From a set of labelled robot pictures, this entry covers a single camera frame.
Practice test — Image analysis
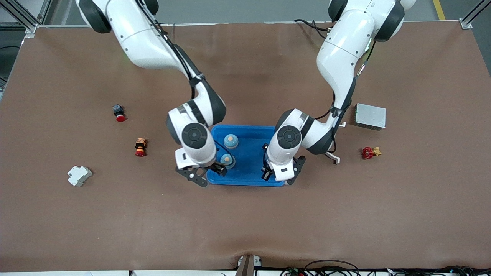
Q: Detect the blue plastic tray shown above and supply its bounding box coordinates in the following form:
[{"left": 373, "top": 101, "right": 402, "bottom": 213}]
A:
[{"left": 206, "top": 125, "right": 288, "bottom": 187}]

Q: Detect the brown table cover sheet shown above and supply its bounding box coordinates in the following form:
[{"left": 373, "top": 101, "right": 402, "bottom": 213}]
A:
[{"left": 0, "top": 21, "right": 491, "bottom": 272}]

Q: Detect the brass valve red handwheel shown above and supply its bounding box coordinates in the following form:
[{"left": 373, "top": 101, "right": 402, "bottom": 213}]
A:
[{"left": 362, "top": 146, "right": 382, "bottom": 160}]

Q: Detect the perforated grey metal box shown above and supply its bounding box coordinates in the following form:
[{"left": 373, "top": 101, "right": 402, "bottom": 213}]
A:
[{"left": 354, "top": 103, "right": 387, "bottom": 131}]

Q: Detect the white circuit breaker module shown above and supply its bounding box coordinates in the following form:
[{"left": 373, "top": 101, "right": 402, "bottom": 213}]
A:
[{"left": 67, "top": 165, "right": 93, "bottom": 187}]

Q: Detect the white curved plastic bracket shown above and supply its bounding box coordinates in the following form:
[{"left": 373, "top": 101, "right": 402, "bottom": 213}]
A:
[{"left": 325, "top": 122, "right": 347, "bottom": 165}]

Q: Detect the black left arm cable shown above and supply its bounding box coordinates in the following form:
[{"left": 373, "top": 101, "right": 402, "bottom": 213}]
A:
[{"left": 315, "top": 38, "right": 378, "bottom": 154}]

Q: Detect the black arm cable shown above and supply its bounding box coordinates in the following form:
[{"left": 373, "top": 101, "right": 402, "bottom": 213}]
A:
[
  {"left": 315, "top": 38, "right": 378, "bottom": 154},
  {"left": 132, "top": 0, "right": 227, "bottom": 154}
]

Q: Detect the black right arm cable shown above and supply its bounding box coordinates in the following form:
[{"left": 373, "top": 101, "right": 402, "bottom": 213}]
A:
[{"left": 132, "top": 0, "right": 227, "bottom": 154}]

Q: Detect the grey camera mounting post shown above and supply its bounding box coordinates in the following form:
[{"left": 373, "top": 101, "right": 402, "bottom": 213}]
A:
[{"left": 235, "top": 254, "right": 262, "bottom": 276}]

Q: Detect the black looped cable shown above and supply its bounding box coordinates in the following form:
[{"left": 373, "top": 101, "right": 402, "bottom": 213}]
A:
[{"left": 304, "top": 260, "right": 361, "bottom": 276}]

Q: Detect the black cable bundle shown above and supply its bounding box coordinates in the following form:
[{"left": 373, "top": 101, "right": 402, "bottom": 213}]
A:
[{"left": 386, "top": 265, "right": 491, "bottom": 276}]

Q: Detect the aluminium frame post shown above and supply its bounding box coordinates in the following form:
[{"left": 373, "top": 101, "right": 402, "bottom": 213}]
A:
[
  {"left": 460, "top": 0, "right": 491, "bottom": 30},
  {"left": 0, "top": 0, "right": 52, "bottom": 39}
]

